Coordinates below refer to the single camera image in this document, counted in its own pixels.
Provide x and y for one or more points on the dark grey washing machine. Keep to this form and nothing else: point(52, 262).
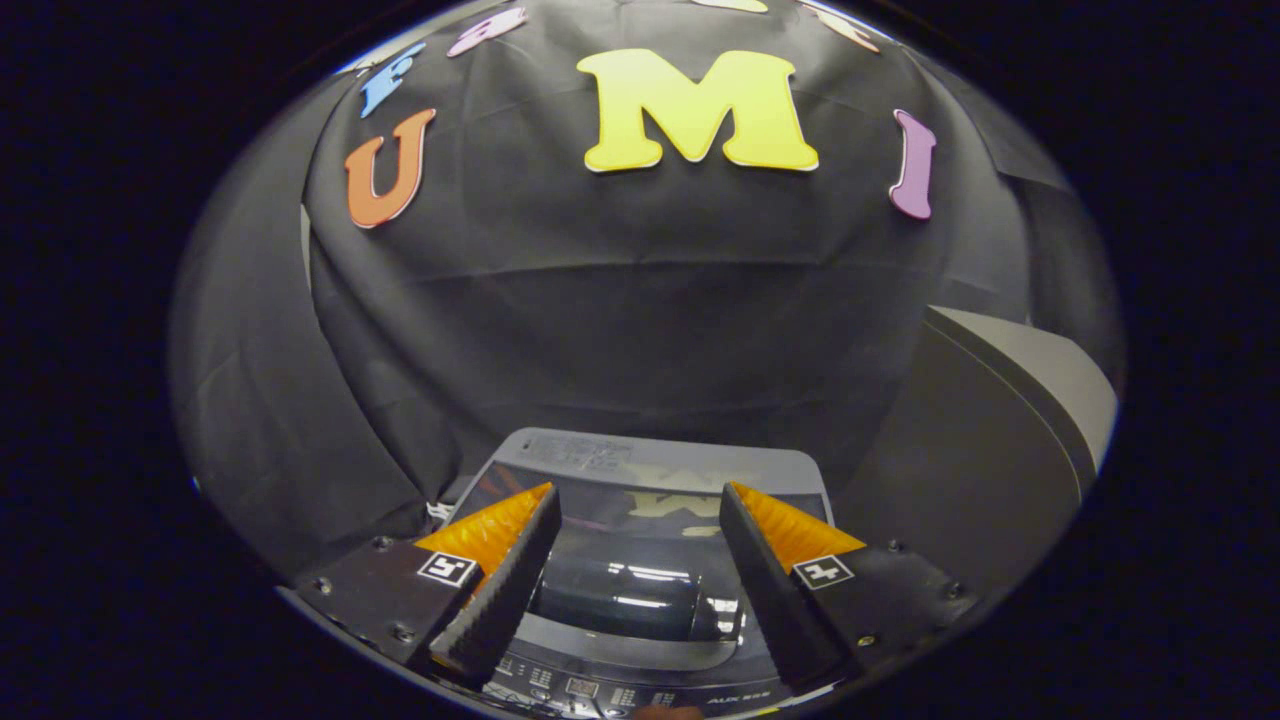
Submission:
point(640, 672)

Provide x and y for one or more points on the black backdrop cloth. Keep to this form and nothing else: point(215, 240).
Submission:
point(620, 300)

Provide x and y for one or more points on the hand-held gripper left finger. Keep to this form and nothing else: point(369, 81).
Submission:
point(505, 590)

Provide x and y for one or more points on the grey cabinet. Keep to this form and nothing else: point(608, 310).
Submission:
point(960, 450)

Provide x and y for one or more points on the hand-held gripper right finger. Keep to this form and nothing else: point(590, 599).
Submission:
point(775, 600)

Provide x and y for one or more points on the dark washing machine lid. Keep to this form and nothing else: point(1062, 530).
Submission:
point(620, 590)

